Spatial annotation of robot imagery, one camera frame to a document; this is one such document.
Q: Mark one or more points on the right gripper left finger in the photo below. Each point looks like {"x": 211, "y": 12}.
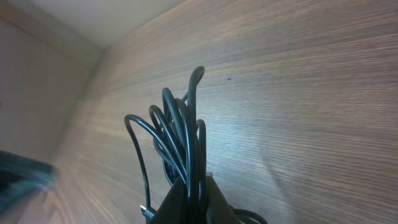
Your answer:
{"x": 173, "y": 209}

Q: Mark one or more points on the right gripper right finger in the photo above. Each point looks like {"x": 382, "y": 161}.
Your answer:
{"x": 218, "y": 209}

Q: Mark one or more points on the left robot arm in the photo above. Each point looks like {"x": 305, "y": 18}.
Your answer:
{"x": 20, "y": 176}

